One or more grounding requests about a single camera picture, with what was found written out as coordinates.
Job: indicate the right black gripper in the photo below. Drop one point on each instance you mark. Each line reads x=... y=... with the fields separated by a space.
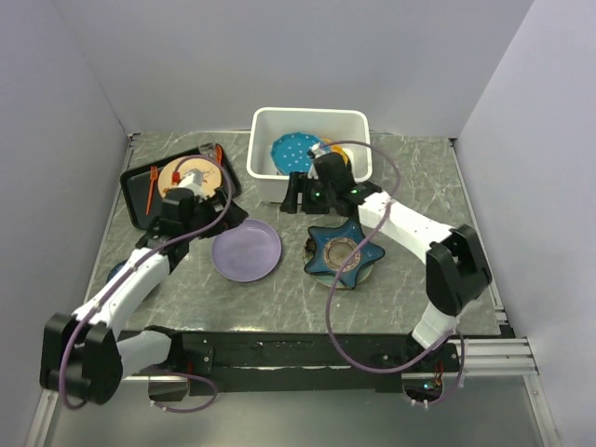
x=299 y=182

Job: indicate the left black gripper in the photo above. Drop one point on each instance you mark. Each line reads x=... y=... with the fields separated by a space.
x=234 y=217

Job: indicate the blue polka dot plate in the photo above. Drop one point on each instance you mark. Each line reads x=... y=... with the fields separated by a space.
x=289 y=152

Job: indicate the purple plastic plate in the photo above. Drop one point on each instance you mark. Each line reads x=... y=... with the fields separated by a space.
x=246 y=253

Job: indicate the yellow polka dot plate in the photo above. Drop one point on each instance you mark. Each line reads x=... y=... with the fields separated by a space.
x=335 y=148

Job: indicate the blue star shaped dish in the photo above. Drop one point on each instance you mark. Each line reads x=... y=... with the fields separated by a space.
x=342 y=253

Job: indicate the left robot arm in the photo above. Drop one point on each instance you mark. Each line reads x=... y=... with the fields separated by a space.
x=83 y=357

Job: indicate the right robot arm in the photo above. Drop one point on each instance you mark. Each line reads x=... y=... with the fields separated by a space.
x=457 y=271

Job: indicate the white plastic bin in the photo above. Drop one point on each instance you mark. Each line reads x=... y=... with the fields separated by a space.
x=339 y=126

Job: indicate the beige bird plate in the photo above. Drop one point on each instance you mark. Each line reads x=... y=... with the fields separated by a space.
x=199 y=175

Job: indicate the orange plastic utensil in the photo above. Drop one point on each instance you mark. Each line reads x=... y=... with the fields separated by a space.
x=219 y=154

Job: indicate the clear glass cup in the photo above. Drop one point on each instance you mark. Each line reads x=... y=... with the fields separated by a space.
x=208 y=149

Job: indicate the black plastic tray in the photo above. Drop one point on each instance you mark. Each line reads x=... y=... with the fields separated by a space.
x=135 y=183

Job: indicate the orange plastic fork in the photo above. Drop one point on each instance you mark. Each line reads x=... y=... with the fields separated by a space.
x=152 y=182

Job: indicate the blue white patterned bowl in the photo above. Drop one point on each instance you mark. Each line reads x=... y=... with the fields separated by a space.
x=113 y=272

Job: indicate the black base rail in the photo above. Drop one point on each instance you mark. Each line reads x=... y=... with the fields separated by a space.
x=279 y=361

